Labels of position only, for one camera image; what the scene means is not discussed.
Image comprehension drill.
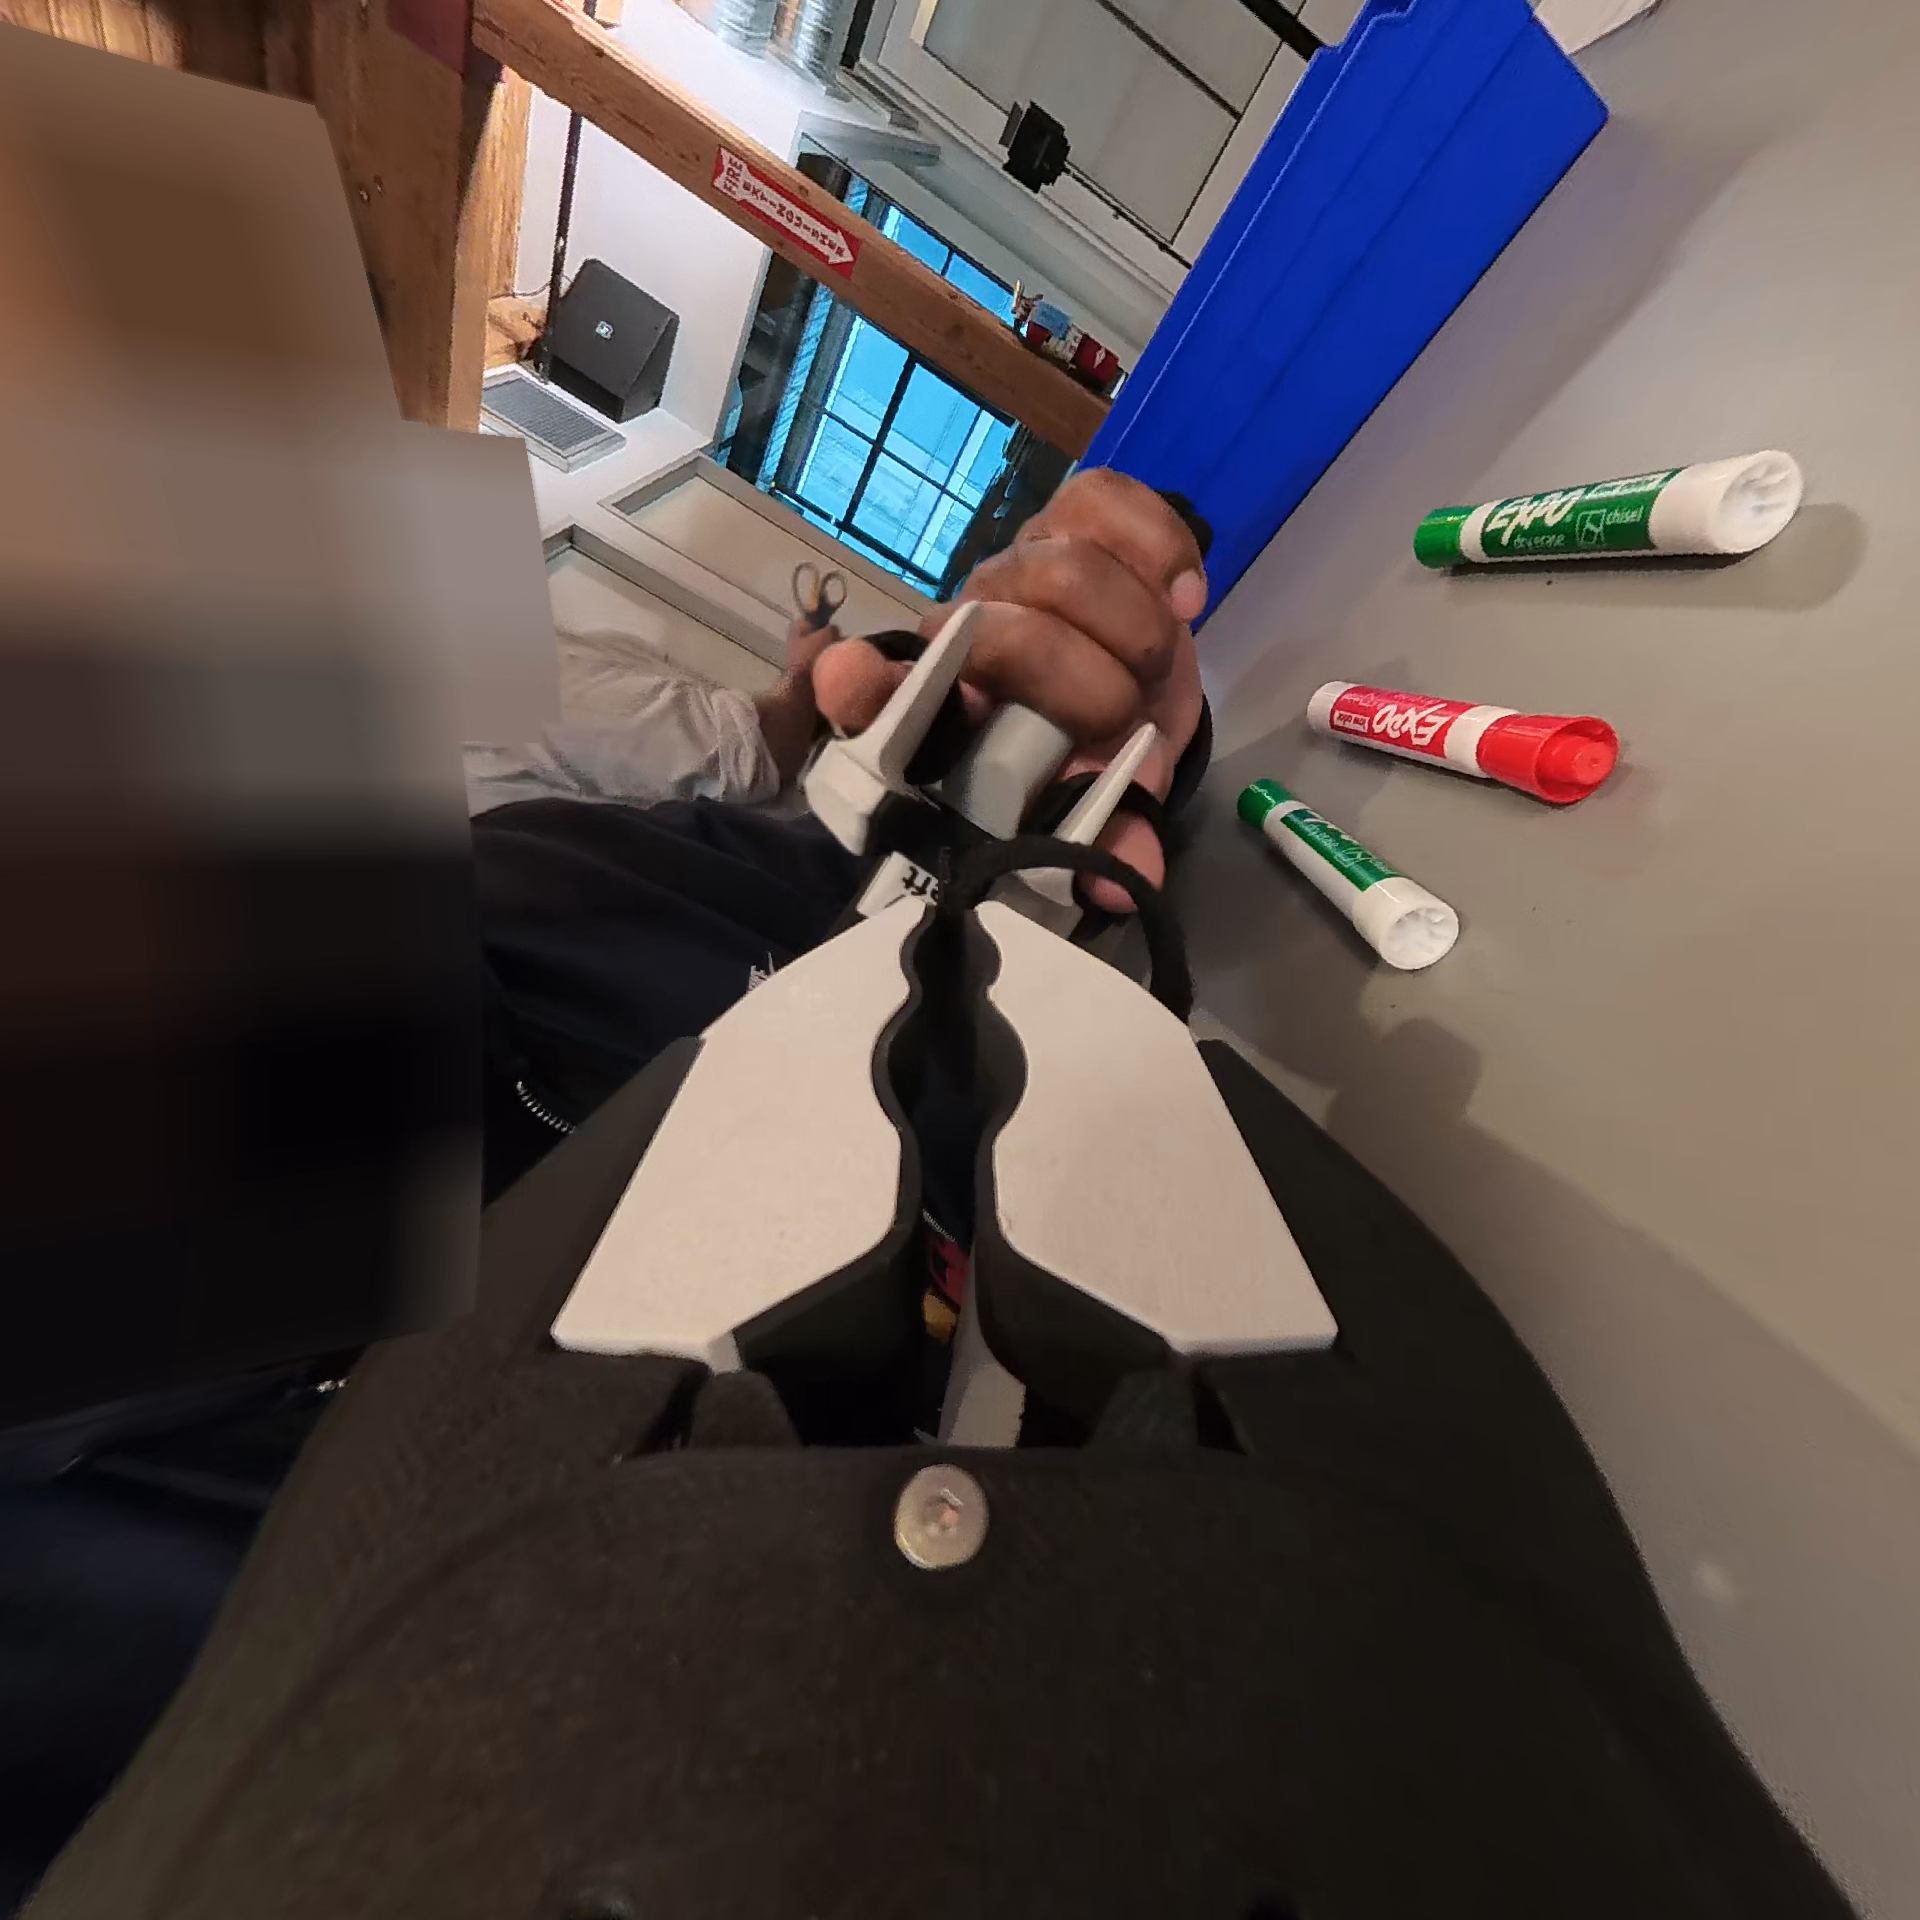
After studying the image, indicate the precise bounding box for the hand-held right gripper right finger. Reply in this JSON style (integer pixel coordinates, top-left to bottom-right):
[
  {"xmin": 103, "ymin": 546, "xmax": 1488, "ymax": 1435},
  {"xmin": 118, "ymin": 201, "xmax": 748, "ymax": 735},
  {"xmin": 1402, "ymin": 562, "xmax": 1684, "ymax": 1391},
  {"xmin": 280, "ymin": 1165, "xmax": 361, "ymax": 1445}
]
[{"xmin": 966, "ymin": 899, "xmax": 1340, "ymax": 1376}]

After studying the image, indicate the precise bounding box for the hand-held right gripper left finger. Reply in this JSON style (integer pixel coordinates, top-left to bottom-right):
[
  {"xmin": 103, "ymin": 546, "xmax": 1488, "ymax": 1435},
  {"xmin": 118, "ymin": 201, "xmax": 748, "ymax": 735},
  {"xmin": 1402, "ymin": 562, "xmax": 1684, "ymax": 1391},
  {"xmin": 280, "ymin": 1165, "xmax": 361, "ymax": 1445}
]
[{"xmin": 554, "ymin": 899, "xmax": 936, "ymax": 1383}]

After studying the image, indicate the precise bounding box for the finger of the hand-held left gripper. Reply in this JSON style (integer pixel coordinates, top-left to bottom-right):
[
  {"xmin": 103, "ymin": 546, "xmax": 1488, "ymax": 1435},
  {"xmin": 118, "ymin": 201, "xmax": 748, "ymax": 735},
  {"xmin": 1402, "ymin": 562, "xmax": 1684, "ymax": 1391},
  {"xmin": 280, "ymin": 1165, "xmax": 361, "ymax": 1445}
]
[
  {"xmin": 1044, "ymin": 719, "xmax": 1173, "ymax": 878},
  {"xmin": 801, "ymin": 600, "xmax": 982, "ymax": 864}
]

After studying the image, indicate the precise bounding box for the black velcro strap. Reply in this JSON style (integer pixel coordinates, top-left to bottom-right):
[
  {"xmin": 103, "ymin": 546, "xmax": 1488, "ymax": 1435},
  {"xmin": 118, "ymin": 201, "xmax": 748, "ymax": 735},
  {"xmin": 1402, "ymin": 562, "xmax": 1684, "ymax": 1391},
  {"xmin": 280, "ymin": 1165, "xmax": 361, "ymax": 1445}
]
[{"xmin": 900, "ymin": 833, "xmax": 1199, "ymax": 1027}]

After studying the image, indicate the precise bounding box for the green marker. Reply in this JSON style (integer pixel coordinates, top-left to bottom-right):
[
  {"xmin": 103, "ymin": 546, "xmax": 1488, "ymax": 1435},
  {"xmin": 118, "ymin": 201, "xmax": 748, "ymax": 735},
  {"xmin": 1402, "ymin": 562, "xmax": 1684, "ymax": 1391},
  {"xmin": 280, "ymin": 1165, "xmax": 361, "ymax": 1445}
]
[
  {"xmin": 1237, "ymin": 775, "xmax": 1464, "ymax": 974},
  {"xmin": 1415, "ymin": 448, "xmax": 1808, "ymax": 575}
]

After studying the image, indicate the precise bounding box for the red marker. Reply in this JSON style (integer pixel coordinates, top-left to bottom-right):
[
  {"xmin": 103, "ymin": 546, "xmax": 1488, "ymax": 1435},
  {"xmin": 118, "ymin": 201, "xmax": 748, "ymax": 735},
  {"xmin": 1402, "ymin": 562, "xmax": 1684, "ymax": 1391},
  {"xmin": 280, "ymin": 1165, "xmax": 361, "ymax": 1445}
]
[{"xmin": 1304, "ymin": 675, "xmax": 1625, "ymax": 808}]

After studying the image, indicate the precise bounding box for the large blue plastic bin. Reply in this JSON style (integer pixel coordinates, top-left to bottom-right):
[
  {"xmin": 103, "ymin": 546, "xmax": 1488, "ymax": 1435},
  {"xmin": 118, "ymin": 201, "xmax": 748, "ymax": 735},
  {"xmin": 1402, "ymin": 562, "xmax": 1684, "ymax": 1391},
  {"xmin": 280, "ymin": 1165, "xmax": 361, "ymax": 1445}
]
[{"xmin": 1072, "ymin": 0, "xmax": 1613, "ymax": 619}]

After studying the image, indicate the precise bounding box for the person's left forearm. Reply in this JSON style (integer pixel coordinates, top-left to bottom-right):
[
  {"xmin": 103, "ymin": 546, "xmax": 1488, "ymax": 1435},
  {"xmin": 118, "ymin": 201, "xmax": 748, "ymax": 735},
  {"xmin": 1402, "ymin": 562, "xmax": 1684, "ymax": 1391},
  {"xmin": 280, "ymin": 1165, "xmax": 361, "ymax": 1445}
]
[{"xmin": 476, "ymin": 785, "xmax": 903, "ymax": 1201}]

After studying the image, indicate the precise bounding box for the person's left hand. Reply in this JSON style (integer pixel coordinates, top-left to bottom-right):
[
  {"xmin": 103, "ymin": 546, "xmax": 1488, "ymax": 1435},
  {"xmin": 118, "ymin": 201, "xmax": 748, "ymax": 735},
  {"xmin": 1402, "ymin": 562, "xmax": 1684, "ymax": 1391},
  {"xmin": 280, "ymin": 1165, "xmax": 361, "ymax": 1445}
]
[{"xmin": 766, "ymin": 465, "xmax": 1215, "ymax": 903}]

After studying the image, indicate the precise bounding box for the black wall speaker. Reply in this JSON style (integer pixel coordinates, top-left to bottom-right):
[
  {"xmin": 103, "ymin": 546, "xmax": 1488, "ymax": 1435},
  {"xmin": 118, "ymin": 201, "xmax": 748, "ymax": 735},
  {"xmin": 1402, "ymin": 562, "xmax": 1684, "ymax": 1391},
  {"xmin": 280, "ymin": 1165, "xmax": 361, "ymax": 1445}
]
[{"xmin": 537, "ymin": 256, "xmax": 682, "ymax": 425}]

